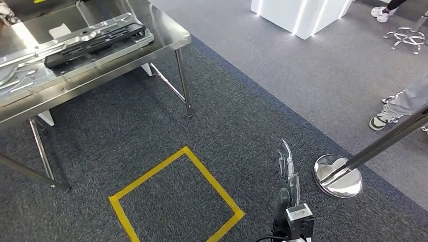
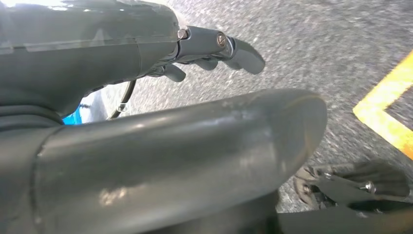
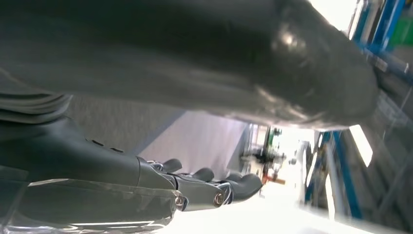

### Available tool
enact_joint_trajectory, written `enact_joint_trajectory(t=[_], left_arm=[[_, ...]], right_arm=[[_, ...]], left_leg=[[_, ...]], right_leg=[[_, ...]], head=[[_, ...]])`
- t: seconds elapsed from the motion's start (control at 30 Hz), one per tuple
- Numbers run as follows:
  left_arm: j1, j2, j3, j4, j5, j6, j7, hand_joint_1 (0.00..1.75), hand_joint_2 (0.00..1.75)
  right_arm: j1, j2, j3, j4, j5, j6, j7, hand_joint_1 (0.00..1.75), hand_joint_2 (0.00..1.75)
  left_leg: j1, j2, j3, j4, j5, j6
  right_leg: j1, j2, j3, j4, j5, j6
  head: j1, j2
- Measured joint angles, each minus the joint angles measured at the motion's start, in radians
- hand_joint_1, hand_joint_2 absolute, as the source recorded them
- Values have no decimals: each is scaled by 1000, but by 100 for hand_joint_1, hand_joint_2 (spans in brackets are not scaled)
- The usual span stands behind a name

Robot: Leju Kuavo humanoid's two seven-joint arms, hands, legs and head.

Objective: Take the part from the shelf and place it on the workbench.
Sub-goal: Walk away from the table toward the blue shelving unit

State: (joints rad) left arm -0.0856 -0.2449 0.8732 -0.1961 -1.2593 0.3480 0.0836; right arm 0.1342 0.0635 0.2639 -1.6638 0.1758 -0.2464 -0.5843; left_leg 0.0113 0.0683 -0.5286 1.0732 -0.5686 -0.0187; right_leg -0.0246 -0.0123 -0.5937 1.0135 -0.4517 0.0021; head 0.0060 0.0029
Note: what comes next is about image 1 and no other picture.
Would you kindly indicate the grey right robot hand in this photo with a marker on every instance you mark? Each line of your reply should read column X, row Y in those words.
column 294, row 190

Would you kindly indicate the black plastic plate frame part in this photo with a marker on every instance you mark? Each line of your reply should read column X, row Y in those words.
column 97, row 41

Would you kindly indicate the steel workbench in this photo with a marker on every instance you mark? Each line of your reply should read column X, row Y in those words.
column 100, row 71

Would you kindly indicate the person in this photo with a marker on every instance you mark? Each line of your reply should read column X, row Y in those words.
column 408, row 100
column 381, row 13

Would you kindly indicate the white block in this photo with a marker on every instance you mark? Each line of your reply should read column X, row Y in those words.
column 284, row 13

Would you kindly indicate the chrome stool base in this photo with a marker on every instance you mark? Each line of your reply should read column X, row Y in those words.
column 406, row 36

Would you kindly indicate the grey metal fixture plate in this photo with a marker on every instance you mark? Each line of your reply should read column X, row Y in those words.
column 83, row 33

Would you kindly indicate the white paper sheet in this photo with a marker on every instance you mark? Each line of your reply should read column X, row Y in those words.
column 60, row 30

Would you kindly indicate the grey board with yellow label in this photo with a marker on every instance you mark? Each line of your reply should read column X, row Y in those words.
column 50, row 6

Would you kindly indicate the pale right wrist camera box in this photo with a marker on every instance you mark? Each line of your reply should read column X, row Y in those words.
column 299, row 218

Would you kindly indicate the chrome stanchion post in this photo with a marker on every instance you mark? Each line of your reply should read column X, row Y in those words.
column 344, row 183

